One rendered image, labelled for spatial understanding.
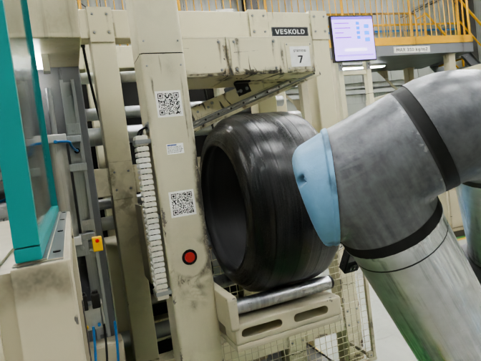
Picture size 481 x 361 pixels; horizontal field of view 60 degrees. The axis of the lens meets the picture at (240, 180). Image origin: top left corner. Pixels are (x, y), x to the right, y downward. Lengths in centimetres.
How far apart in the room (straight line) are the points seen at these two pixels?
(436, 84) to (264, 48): 129
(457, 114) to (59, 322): 38
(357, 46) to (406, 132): 516
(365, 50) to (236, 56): 407
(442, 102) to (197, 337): 106
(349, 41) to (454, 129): 512
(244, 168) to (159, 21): 49
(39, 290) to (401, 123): 34
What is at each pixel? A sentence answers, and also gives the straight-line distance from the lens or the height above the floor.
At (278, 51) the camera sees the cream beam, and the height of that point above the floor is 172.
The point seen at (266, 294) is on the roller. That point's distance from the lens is 130.
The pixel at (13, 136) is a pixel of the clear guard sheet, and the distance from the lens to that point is 36.
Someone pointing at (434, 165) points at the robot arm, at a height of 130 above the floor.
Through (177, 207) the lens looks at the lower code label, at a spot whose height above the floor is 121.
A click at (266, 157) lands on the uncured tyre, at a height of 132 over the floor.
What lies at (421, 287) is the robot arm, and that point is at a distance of 49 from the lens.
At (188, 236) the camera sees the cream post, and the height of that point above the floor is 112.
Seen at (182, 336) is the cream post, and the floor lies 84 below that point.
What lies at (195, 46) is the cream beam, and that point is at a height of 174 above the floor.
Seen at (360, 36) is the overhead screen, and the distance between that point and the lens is 562.
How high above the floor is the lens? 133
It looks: 3 degrees down
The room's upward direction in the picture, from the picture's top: 7 degrees counter-clockwise
